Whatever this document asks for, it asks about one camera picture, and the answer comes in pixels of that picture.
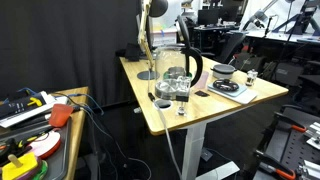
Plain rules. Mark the small black patch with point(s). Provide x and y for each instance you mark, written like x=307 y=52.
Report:
x=202 y=94

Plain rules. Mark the pink plastic cup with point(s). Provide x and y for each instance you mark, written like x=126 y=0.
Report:
x=202 y=81

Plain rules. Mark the yellow desk lamp black head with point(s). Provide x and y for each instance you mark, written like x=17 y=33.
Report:
x=144 y=33

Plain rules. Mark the background black monitor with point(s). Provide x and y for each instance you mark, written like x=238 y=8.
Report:
x=207 y=17
x=228 y=13

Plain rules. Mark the pink disc with red rim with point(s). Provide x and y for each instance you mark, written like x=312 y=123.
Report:
x=46 y=143

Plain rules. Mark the green toy disc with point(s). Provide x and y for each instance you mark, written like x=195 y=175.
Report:
x=42 y=170

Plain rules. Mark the black box with yellow mark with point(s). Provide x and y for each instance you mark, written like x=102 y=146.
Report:
x=18 y=105

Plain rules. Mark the white paper sheets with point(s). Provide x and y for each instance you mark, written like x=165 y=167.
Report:
x=50 y=106

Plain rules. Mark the small glass bottle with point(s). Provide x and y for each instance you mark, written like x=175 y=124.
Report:
x=251 y=78

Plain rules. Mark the black perforated cart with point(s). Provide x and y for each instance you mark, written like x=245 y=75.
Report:
x=283 y=146

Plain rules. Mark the gray metal tray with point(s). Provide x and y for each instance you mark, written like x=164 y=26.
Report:
x=60 y=156

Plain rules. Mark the small metal bowl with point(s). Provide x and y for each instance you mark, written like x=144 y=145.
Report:
x=176 y=71

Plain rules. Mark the gray pot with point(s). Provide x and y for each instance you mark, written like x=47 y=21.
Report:
x=223 y=70

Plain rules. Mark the white cardboard moving box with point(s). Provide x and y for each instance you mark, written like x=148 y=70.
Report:
x=165 y=37

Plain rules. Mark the white desk leg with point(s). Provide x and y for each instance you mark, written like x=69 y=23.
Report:
x=193 y=150

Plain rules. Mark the background black office chair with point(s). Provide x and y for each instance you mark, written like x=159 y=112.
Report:
x=231 y=45

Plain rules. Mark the black box device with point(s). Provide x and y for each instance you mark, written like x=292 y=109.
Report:
x=133 y=52

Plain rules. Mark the yellow toy block with peg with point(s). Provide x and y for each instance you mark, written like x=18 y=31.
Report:
x=23 y=165

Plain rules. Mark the black plate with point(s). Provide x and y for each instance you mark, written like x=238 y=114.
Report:
x=226 y=86

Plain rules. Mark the orange plastic cup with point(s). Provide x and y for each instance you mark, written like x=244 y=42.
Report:
x=60 y=115

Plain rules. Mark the green plate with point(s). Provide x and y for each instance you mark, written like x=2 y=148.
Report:
x=190 y=75

